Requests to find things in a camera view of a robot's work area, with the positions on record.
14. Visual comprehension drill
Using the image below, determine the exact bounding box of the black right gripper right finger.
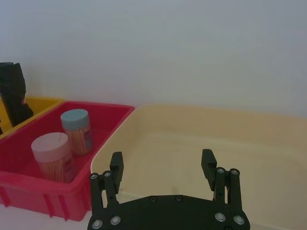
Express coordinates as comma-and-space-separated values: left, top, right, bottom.
201, 149, 242, 213

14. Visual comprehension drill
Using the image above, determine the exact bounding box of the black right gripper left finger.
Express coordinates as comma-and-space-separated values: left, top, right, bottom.
89, 151, 125, 216

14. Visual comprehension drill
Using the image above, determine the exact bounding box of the cream plastic bin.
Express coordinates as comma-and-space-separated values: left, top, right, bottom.
90, 103, 307, 230

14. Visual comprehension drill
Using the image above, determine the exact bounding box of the red plastic bin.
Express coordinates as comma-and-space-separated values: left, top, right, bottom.
0, 100, 136, 222

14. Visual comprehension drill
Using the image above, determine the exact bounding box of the blue-lidded toothpick jar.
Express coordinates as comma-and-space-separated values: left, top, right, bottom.
60, 109, 94, 156

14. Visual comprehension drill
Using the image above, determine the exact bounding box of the pink-lidded toothpick jar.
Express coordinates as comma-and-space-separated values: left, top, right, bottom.
31, 132, 76, 183

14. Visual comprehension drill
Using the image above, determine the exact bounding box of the yellow plastic bin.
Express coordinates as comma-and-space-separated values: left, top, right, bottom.
0, 95, 65, 141

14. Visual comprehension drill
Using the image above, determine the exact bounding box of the black bulky item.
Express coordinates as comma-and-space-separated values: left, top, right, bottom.
0, 62, 34, 135

